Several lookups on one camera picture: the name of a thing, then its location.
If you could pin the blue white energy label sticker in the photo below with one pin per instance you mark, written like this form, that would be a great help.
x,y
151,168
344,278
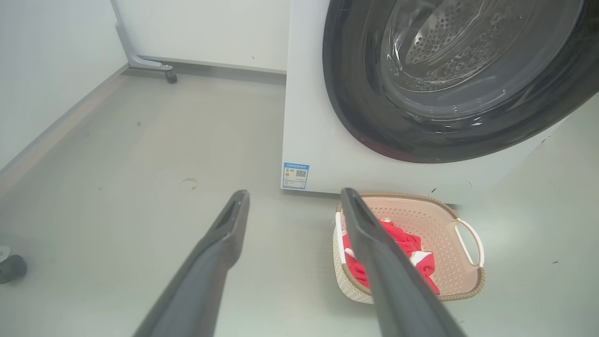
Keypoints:
x,y
295,175

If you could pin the white front-load washing machine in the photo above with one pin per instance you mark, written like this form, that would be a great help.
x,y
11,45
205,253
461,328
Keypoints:
x,y
318,117

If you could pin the red white sports garment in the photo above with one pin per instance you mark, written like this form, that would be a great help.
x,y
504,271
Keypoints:
x,y
421,260

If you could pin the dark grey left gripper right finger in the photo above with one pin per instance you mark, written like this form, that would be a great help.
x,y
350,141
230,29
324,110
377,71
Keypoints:
x,y
388,276

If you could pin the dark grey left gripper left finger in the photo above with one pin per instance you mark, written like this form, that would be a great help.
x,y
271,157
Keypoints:
x,y
206,271

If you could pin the grey frame leg with caster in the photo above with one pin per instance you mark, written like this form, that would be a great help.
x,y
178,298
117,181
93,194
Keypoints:
x,y
140,58

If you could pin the black caster wheel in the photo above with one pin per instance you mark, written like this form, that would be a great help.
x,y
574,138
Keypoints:
x,y
11,267

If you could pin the beige perforated laundry basket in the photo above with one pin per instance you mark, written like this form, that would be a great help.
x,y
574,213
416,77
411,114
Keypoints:
x,y
444,234

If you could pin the round black washing machine door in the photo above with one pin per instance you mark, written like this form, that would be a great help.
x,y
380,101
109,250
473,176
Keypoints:
x,y
355,93

